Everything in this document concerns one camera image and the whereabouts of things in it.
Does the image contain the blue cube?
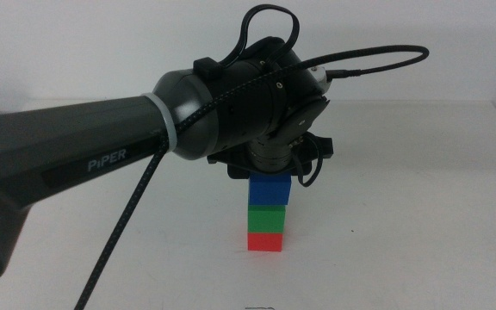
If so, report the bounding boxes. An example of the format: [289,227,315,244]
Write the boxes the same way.
[248,172,293,207]

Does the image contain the green cube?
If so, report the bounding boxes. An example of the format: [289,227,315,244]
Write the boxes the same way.
[247,204,287,235]

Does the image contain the red cube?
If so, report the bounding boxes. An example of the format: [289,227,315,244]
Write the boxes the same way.
[247,232,284,253]

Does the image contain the short thin black cable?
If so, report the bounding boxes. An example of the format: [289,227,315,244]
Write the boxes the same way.
[289,136,324,189]

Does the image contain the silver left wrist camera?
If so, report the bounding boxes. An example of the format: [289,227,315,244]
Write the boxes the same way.
[311,65,332,92]

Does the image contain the thin black looped cable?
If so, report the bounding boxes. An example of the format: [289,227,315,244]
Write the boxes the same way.
[220,3,301,69]

